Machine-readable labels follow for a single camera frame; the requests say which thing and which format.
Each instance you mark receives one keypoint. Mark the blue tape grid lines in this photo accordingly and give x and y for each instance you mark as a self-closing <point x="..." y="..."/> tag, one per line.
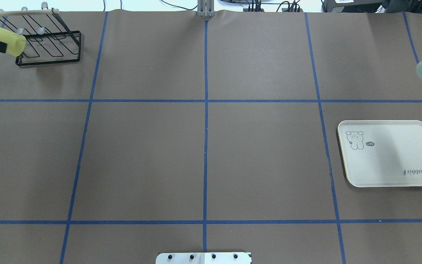
<point x="177" y="134"/>

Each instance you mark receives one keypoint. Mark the cream rabbit tray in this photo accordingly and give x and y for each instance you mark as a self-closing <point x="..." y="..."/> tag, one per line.
<point x="381" y="153"/>

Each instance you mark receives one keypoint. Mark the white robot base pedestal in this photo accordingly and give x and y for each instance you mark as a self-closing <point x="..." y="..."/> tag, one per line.
<point x="204" y="258"/>

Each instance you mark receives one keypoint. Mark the yellow cup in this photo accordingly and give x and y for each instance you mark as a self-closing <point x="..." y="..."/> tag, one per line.
<point x="15" y="42"/>

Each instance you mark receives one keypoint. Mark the black wire cup rack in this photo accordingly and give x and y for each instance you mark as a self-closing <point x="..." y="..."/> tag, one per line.
<point x="49" y="39"/>

